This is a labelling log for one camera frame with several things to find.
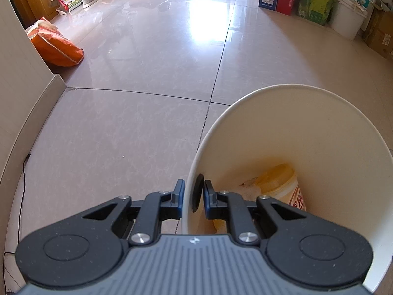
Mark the brown cardboard box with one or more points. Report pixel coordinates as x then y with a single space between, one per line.
380 33

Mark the orange woven bag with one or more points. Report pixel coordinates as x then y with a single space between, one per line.
55 49

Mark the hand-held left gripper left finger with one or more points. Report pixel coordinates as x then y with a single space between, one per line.
181 194

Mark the green cardboard box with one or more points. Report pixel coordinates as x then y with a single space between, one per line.
314 7

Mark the small white lidded bucket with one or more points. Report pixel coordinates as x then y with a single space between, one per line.
347 20

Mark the large white plastic bucket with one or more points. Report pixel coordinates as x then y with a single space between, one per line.
307 135

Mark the grey slipper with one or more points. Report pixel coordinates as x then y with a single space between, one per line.
89 0

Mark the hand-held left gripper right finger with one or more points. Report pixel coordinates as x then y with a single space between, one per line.
208 197

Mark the yellow instant noodle cup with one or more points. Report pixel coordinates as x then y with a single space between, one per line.
282 187

